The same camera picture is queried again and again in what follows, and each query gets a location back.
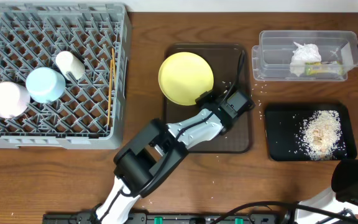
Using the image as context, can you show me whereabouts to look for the grey plastic dish rack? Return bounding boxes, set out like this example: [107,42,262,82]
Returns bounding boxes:
[0,2,132,149]

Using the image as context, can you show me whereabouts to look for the black tray bin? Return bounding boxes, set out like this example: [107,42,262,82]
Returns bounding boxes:
[265,103,357,161]

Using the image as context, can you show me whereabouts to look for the cream plastic cup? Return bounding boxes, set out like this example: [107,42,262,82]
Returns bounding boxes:
[55,51,86,80]

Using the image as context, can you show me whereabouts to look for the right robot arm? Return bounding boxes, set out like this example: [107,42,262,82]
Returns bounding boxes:
[288,45,358,224]

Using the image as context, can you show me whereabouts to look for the clear plastic bin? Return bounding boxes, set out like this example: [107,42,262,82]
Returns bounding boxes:
[252,30,358,82]

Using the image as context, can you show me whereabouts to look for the green snack wrapper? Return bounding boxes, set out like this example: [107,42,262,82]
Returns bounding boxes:
[305,61,344,75]

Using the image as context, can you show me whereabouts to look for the white tissue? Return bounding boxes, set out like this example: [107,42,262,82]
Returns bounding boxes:
[290,42,321,77]

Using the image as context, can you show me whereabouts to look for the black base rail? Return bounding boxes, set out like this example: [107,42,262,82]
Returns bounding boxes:
[42,212,282,224]

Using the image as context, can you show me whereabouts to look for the yellow plate with crumbs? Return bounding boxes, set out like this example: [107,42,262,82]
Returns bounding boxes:
[158,52,214,106]

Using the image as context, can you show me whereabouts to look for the pile of rice scraps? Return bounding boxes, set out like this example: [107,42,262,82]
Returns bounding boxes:
[295,110,347,161]

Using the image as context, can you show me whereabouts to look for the dark brown serving tray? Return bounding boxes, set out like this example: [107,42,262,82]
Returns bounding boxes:
[163,44,253,154]

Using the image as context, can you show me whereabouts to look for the light blue bowl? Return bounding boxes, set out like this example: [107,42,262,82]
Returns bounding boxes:
[25,67,66,103]

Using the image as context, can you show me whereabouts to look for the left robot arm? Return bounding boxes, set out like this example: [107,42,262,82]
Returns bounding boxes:
[93,90,252,223]

